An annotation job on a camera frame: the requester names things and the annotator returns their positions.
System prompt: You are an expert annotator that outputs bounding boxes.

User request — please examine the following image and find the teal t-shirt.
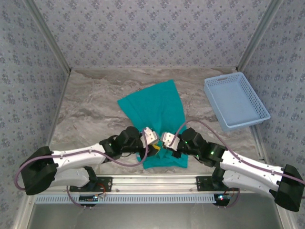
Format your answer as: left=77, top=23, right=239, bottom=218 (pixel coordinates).
left=117, top=80, right=188, bottom=169

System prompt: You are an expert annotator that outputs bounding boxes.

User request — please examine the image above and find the light blue plastic basket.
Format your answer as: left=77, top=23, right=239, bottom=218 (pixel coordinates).
left=204, top=73, right=271, bottom=130

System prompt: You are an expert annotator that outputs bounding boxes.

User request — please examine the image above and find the grey metal panel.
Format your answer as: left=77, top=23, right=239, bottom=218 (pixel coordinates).
left=28, top=202, right=285, bottom=229

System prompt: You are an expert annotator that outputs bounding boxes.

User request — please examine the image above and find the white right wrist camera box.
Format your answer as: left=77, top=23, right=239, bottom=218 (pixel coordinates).
left=161, top=132, right=182, bottom=151

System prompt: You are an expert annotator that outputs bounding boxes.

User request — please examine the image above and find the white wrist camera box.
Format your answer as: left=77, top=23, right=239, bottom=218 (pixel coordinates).
left=141, top=126, right=160, bottom=146
left=161, top=132, right=182, bottom=151

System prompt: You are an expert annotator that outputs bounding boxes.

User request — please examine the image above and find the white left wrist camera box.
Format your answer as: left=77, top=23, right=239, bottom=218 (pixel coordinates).
left=141, top=126, right=160, bottom=146

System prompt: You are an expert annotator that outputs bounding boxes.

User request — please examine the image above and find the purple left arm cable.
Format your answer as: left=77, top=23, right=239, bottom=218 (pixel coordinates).
left=14, top=128, right=150, bottom=209

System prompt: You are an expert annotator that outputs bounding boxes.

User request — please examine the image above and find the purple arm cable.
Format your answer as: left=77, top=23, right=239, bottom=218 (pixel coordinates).
left=165, top=119, right=305, bottom=209
left=14, top=128, right=150, bottom=209

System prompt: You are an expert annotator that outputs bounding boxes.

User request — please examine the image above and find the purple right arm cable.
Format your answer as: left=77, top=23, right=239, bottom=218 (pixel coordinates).
left=165, top=119, right=305, bottom=209

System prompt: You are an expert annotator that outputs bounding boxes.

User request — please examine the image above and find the aluminium mounting rail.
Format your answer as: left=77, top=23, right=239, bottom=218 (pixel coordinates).
left=56, top=173, right=272, bottom=194

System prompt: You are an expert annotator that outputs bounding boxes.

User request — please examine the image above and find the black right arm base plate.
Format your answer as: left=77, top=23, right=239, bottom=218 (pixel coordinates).
left=195, top=176, right=240, bottom=192

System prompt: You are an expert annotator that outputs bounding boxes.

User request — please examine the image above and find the white slotted cable duct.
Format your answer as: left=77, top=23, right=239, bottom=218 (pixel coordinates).
left=35, top=193, right=217, bottom=205

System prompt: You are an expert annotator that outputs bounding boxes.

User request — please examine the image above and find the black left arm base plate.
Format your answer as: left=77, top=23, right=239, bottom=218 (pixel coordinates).
left=69, top=176, right=113, bottom=192

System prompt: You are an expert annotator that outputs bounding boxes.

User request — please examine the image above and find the aluminium table side rail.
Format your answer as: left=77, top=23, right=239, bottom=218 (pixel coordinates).
left=234, top=70, right=269, bottom=162
left=45, top=71, right=72, bottom=150

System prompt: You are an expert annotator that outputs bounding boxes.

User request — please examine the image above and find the short aluminium frame leg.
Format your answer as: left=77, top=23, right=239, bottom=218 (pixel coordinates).
left=11, top=194, right=36, bottom=229
left=274, top=198, right=297, bottom=229

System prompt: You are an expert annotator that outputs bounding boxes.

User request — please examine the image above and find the aluminium frame post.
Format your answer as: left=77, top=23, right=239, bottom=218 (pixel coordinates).
left=235, top=0, right=285, bottom=74
left=22, top=0, right=72, bottom=74

